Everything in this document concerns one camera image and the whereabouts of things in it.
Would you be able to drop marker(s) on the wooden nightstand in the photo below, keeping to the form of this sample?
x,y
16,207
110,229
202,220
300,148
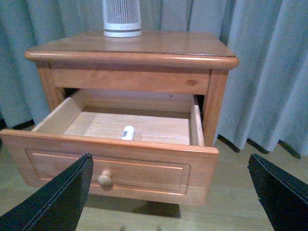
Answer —
x,y
157,61

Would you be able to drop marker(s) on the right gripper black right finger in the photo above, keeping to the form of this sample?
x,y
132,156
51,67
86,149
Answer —
x,y
283,196

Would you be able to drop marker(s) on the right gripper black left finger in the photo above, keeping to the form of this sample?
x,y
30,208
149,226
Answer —
x,y
58,205

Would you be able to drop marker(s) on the white cylindrical air purifier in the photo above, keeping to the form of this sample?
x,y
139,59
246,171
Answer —
x,y
121,18

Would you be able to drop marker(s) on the grey curtain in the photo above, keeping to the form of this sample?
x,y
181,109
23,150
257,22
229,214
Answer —
x,y
266,97

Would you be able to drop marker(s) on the wooden drawer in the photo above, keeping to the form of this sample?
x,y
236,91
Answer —
x,y
167,161

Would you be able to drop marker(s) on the white medicine bottle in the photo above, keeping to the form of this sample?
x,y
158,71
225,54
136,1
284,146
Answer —
x,y
128,133

